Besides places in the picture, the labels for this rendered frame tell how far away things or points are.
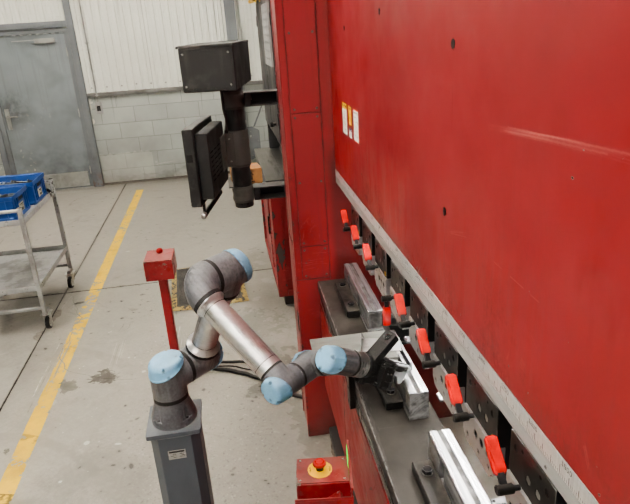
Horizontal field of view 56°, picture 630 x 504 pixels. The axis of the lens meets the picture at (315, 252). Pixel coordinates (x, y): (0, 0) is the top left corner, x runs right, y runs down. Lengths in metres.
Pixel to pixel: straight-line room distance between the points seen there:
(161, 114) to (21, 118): 1.87
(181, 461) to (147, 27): 7.31
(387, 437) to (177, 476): 0.78
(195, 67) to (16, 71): 6.60
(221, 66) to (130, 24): 6.24
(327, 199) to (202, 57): 0.81
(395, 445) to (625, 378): 1.09
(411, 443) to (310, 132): 1.39
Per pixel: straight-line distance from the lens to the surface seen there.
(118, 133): 9.05
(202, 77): 2.71
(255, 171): 4.16
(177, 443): 2.13
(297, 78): 2.56
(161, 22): 8.85
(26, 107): 9.22
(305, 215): 2.68
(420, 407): 1.86
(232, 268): 1.78
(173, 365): 2.01
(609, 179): 0.75
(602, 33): 0.76
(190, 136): 2.74
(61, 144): 9.19
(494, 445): 1.11
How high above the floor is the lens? 2.00
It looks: 21 degrees down
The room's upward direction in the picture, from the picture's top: 4 degrees counter-clockwise
